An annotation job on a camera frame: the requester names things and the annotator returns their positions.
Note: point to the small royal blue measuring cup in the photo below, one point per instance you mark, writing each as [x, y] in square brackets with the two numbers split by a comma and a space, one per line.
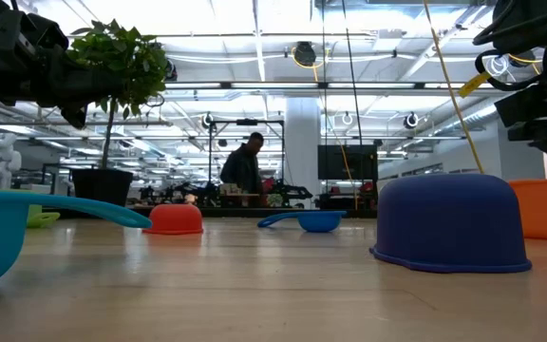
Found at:
[321, 222]

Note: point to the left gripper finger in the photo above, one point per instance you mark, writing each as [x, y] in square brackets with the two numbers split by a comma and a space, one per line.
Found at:
[93, 81]
[75, 116]

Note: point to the yellow tag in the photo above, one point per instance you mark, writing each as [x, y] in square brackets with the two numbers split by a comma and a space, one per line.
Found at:
[474, 84]

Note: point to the green plant in black pot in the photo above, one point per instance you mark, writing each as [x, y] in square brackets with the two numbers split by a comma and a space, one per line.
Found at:
[102, 187]

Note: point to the person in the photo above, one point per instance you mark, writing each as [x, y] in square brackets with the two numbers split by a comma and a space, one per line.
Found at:
[242, 166]

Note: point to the black monitor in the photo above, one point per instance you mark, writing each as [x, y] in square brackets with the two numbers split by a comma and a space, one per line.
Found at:
[347, 161]

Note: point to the white humanoid robot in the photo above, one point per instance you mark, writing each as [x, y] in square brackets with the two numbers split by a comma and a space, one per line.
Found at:
[2, 161]

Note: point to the black gantry frame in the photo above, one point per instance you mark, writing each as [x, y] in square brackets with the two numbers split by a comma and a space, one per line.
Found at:
[247, 122]

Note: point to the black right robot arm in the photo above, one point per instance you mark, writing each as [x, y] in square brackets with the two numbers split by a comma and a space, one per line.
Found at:
[539, 24]

